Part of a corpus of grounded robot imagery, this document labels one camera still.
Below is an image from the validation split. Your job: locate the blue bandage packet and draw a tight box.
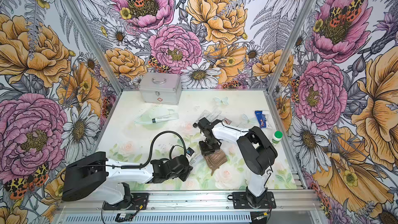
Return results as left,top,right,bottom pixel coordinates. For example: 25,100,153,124
255,111,267,129

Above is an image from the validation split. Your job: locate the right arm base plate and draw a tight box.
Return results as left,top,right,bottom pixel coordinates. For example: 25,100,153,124
228,191,277,209

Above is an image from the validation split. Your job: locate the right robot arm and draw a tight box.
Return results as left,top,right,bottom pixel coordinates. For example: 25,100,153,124
193,118,278,210

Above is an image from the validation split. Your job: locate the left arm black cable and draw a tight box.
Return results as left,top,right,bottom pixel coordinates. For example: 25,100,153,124
99,130,187,200

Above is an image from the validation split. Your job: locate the dark green cap toothpaste tube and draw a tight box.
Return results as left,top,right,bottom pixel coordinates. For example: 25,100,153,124
152,113,179,123

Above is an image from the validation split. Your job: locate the aluminium front rail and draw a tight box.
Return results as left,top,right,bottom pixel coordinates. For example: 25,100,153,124
53,190,327,224

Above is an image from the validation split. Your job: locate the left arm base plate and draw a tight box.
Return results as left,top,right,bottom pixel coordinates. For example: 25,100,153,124
103,192,149,211

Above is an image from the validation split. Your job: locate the silver metal first-aid case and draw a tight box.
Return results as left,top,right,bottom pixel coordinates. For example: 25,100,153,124
138,73,182,105

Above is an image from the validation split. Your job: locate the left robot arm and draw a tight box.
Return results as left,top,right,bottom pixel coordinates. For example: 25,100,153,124
62,151,193,205

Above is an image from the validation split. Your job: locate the green cap white bottle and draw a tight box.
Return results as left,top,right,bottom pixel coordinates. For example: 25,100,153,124
272,131,283,144

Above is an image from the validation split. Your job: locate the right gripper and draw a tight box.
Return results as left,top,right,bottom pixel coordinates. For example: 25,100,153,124
199,137,221,157

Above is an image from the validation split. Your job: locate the metallic pink toothpaste tube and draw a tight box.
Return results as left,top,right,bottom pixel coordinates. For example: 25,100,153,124
223,118,232,125

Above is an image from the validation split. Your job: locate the purple cap toothpaste tube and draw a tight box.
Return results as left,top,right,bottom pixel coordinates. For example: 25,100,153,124
211,110,222,119
189,154,204,166

